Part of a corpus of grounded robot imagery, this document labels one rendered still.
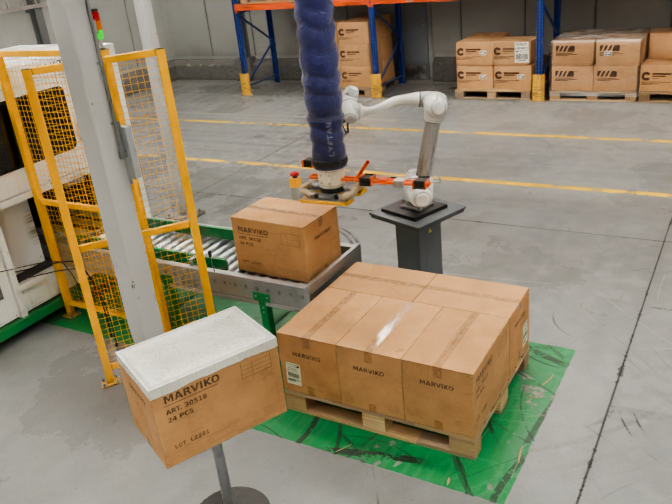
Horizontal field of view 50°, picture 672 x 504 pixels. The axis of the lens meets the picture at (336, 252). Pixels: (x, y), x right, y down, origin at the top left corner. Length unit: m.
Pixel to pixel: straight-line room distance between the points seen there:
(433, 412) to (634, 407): 1.21
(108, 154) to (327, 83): 1.30
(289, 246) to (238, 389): 1.63
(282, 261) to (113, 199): 1.22
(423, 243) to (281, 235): 1.09
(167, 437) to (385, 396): 1.36
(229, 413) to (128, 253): 1.39
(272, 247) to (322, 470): 1.53
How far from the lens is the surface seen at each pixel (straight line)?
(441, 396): 3.85
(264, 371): 3.24
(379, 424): 4.16
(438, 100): 4.69
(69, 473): 4.48
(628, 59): 11.04
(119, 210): 4.18
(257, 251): 4.84
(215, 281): 4.99
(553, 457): 4.08
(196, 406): 3.16
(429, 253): 5.22
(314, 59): 4.25
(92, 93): 4.03
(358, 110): 4.71
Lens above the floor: 2.63
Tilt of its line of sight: 24 degrees down
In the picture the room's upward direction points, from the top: 6 degrees counter-clockwise
